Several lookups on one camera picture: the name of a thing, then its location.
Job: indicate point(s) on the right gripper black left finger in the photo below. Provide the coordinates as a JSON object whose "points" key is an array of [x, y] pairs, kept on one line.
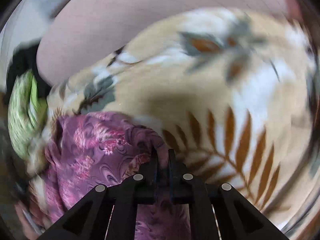
{"points": [[109, 212]]}

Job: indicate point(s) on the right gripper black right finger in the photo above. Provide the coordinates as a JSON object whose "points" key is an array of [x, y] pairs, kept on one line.
{"points": [[217, 212]]}

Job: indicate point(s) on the purple floral garment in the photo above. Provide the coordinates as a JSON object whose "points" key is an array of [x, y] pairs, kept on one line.
{"points": [[106, 148]]}

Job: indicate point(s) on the beige leaf-print fleece blanket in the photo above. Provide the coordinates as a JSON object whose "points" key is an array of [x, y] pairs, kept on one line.
{"points": [[229, 90]]}

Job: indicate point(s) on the green patterned pillow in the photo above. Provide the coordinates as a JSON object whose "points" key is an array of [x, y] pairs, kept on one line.
{"points": [[26, 114]]}

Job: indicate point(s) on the black cloth behind pillow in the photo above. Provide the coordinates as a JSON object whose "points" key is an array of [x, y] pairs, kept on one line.
{"points": [[24, 59]]}

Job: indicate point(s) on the pink bed headboard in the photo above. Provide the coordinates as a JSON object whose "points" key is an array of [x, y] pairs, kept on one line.
{"points": [[85, 31]]}

